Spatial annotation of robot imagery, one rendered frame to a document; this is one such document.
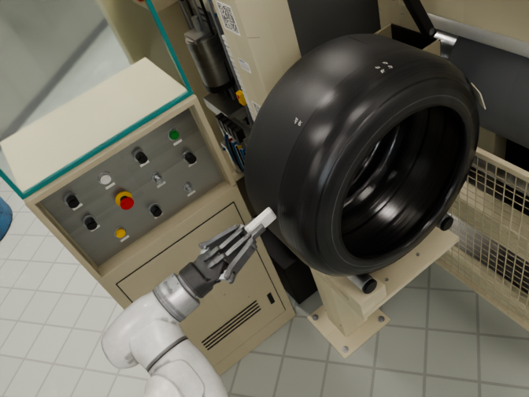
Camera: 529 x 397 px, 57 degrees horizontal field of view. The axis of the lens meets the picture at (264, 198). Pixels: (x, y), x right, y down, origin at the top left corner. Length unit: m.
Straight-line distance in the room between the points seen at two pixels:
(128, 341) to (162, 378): 0.11
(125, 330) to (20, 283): 2.35
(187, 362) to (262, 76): 0.68
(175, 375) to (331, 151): 0.51
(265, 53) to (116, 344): 0.73
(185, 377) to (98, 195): 0.72
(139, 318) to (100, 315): 1.81
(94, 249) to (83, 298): 1.36
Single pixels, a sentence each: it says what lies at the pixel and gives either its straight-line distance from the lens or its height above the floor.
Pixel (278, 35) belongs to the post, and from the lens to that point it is 1.21.
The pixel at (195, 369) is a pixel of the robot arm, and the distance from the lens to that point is 1.00.
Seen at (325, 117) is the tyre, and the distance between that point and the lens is 0.94.
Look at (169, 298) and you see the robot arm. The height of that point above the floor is 1.23.
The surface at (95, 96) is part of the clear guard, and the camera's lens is 1.36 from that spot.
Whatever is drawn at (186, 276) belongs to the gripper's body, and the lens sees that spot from 1.01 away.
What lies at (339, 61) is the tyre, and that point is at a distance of 1.04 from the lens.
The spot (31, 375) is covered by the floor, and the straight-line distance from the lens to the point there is 2.88.
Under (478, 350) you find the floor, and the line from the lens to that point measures 2.21.
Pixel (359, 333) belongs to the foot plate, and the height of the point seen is 0.01.
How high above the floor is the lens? 1.99
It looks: 44 degrees down
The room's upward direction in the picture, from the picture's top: 22 degrees counter-clockwise
